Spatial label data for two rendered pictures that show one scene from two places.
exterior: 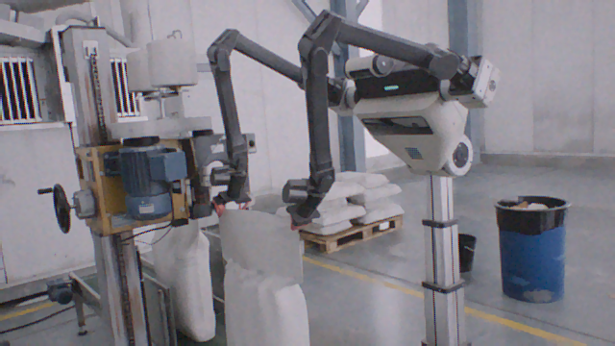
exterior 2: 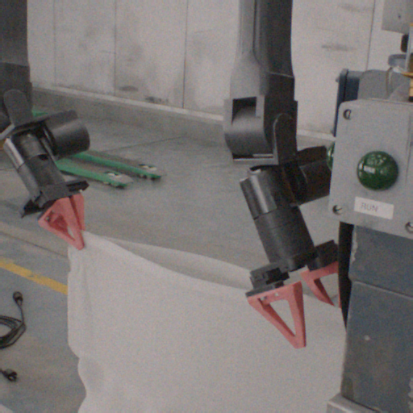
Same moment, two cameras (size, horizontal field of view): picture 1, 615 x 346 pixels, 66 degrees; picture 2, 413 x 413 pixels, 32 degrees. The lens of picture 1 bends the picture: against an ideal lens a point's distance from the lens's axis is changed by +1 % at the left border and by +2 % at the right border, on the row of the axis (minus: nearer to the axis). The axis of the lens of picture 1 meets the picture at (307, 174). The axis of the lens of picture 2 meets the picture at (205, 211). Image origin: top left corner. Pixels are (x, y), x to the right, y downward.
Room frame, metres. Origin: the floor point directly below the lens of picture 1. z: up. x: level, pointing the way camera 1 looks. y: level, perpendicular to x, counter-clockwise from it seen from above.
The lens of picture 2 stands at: (2.54, -0.01, 1.40)
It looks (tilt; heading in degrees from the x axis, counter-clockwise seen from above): 17 degrees down; 166
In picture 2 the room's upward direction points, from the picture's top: 3 degrees clockwise
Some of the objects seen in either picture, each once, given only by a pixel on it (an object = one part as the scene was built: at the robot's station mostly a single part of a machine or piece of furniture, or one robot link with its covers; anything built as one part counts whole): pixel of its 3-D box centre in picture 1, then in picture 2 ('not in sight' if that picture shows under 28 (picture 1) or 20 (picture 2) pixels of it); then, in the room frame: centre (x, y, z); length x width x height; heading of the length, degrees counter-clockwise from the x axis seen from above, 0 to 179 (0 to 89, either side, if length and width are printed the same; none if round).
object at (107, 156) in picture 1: (125, 162); not in sight; (1.66, 0.64, 1.27); 0.12 x 0.09 x 0.09; 129
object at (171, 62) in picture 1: (172, 64); not in sight; (1.71, 0.45, 1.61); 0.17 x 0.17 x 0.17
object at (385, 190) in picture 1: (369, 192); not in sight; (5.17, -0.68, 0.44); 0.68 x 0.44 x 0.15; 129
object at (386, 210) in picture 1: (372, 212); not in sight; (5.17, -0.69, 0.20); 0.67 x 0.43 x 0.15; 129
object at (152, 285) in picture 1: (130, 302); not in sight; (2.25, 0.92, 0.54); 1.05 x 0.02 x 0.41; 39
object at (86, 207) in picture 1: (83, 204); not in sight; (1.69, 0.82, 1.14); 0.11 x 0.06 x 0.11; 39
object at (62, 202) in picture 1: (61, 209); not in sight; (1.64, 0.87, 1.13); 0.18 x 0.11 x 0.18; 39
